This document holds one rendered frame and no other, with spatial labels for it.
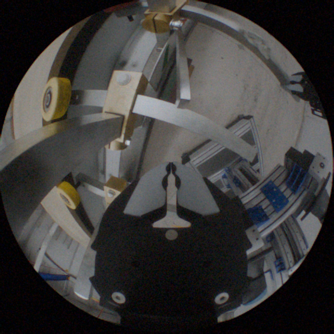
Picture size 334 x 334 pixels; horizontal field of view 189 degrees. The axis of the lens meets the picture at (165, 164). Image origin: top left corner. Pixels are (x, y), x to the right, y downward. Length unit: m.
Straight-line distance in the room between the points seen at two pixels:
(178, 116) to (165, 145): 0.90
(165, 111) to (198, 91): 0.92
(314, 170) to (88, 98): 0.75
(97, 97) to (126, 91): 0.06
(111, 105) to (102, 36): 0.31
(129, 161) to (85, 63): 0.37
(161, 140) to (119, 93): 0.91
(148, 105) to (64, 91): 0.15
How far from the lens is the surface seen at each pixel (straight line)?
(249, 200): 0.61
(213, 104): 1.10
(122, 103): 0.17
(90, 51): 0.39
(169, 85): 0.31
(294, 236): 0.72
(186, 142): 1.06
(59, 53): 0.30
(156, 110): 0.16
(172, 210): 0.31
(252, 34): 0.29
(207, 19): 0.28
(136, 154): 0.34
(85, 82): 0.38
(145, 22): 0.24
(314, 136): 2.93
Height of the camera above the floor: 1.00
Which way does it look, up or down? 61 degrees down
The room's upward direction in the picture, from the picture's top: 176 degrees counter-clockwise
